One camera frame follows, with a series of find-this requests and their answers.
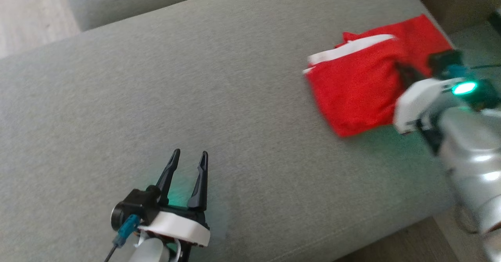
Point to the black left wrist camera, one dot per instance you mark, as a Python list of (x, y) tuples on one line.
[(135, 203)]

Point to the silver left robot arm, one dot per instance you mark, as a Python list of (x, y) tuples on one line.
[(150, 252)]

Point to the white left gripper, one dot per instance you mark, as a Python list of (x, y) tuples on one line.
[(176, 227)]

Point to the grey sofa side section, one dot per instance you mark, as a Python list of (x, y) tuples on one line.
[(137, 0)]

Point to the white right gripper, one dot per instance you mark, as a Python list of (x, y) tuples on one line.
[(419, 99)]

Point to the red basketball jersey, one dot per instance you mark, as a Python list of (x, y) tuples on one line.
[(360, 90)]

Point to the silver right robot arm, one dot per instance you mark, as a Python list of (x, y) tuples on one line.
[(473, 164)]

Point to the grey fabric sofa seat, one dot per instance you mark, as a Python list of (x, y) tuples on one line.
[(195, 97)]

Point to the light grey sofa cushion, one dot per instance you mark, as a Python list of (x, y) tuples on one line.
[(477, 39)]

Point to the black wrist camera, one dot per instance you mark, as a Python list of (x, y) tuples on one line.
[(444, 60), (135, 203)]

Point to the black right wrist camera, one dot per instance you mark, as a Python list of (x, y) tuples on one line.
[(444, 60)]

